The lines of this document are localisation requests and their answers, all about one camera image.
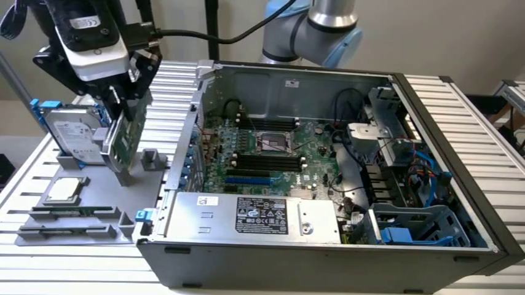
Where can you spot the black RAM slot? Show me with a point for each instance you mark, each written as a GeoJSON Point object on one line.
{"type": "Point", "coordinates": [270, 155]}
{"type": "Point", "coordinates": [266, 122]}
{"type": "Point", "coordinates": [270, 164]}
{"type": "Point", "coordinates": [270, 160]}
{"type": "Point", "coordinates": [266, 128]}
{"type": "Point", "coordinates": [266, 125]}
{"type": "Point", "coordinates": [268, 168]}
{"type": "Point", "coordinates": [266, 119]}

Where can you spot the silver CPU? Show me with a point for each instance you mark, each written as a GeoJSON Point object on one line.
{"type": "Point", "coordinates": [63, 189]}

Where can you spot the green motherboard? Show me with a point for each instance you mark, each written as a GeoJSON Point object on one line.
{"type": "Point", "coordinates": [287, 172]}

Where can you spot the green RAM stick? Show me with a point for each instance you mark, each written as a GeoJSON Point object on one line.
{"type": "Point", "coordinates": [65, 229]}
{"type": "Point", "coordinates": [73, 209]}

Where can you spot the metal slat side table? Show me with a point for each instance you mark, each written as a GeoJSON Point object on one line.
{"type": "Point", "coordinates": [511, 92]}

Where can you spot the blue case latch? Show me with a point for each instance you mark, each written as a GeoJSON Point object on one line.
{"type": "Point", "coordinates": [143, 215]}

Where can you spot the blue-grey plastic disk bay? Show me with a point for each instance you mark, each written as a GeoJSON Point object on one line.
{"type": "Point", "coordinates": [430, 221]}

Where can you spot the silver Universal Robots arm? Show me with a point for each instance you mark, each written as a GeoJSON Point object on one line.
{"type": "Point", "coordinates": [327, 12]}

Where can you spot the blue expansion slot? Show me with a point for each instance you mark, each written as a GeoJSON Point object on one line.
{"type": "Point", "coordinates": [247, 181]}

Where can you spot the silver power supply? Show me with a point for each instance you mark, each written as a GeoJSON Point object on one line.
{"type": "Point", "coordinates": [230, 221]}

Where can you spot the black expansion slot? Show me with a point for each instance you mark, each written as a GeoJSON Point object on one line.
{"type": "Point", "coordinates": [247, 174]}

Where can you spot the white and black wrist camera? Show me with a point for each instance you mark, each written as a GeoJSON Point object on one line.
{"type": "Point", "coordinates": [97, 61]}

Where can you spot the black open PC case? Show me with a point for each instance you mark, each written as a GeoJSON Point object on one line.
{"type": "Point", "coordinates": [287, 264]}

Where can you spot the grey parts rack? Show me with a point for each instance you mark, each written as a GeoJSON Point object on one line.
{"type": "Point", "coordinates": [101, 190]}

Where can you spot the green graphics card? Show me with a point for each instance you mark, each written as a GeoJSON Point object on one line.
{"type": "Point", "coordinates": [128, 138]}

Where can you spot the silver metal drive cage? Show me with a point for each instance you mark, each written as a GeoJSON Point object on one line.
{"type": "Point", "coordinates": [389, 123]}

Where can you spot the CPU socket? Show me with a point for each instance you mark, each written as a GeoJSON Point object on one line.
{"type": "Point", "coordinates": [271, 144]}

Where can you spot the hard disk with blue carrier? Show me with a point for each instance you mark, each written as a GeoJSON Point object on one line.
{"type": "Point", "coordinates": [71, 135]}

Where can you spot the black stand pole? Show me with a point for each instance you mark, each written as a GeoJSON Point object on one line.
{"type": "Point", "coordinates": [147, 10]}
{"type": "Point", "coordinates": [211, 24]}

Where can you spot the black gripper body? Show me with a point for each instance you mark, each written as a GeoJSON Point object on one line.
{"type": "Point", "coordinates": [119, 87]}

